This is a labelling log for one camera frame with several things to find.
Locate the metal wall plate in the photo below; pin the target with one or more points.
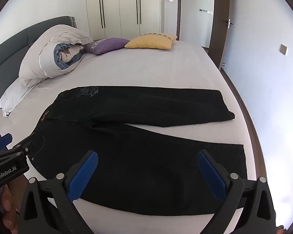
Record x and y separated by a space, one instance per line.
284 49

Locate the brown door frame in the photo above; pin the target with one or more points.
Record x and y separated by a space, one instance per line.
178 17

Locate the black pants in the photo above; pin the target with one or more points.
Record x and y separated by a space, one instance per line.
136 165

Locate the white wardrobe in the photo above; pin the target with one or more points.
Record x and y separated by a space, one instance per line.
117 4

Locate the brown door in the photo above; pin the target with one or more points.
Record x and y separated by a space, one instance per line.
221 41

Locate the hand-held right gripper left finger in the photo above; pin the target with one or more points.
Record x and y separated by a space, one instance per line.
84 173

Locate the yellow cushion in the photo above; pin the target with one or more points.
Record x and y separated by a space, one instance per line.
151 42

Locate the purple cushion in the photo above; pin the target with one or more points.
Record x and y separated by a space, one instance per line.
107 45

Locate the grey upholstered headboard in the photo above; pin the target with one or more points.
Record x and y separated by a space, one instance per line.
14 41

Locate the folded white duvet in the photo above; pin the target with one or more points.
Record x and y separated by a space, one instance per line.
39 53

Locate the bed with white sheet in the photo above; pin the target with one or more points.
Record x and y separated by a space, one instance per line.
161 68

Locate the person's left hand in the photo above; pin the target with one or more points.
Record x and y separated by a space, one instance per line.
7 204

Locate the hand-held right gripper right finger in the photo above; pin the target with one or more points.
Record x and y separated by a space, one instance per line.
211 175

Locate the white pillow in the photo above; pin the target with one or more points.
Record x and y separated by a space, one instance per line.
14 95

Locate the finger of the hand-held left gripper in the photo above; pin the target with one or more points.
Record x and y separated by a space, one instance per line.
2 142
26 145

